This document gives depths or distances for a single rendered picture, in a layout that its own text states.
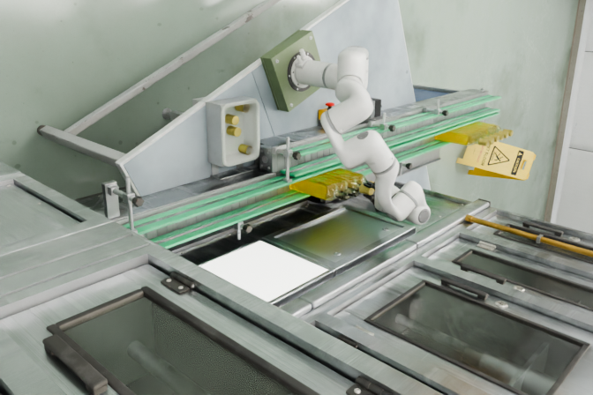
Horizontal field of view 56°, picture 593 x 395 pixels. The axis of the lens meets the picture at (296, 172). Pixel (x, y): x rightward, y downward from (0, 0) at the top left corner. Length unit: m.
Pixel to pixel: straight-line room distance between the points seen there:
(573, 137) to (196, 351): 7.23
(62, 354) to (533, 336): 1.22
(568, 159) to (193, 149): 6.43
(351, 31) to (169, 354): 1.91
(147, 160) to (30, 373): 1.15
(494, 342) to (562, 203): 6.53
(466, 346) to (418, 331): 0.13
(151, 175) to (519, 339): 1.21
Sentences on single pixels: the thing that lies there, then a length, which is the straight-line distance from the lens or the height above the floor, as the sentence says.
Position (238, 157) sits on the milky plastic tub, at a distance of 2.05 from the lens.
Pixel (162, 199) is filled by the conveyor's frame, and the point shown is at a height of 0.83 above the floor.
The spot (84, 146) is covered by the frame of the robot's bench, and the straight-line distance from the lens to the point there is 2.17.
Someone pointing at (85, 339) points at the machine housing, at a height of 1.58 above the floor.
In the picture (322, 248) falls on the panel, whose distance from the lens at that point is 1.92.
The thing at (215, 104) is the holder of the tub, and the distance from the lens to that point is 1.95.
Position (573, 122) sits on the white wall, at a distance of 7.83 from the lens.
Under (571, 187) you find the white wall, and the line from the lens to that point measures 8.00.
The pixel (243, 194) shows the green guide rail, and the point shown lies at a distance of 1.92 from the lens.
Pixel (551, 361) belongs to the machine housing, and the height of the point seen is 1.96.
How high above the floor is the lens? 2.30
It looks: 40 degrees down
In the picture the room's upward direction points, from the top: 107 degrees clockwise
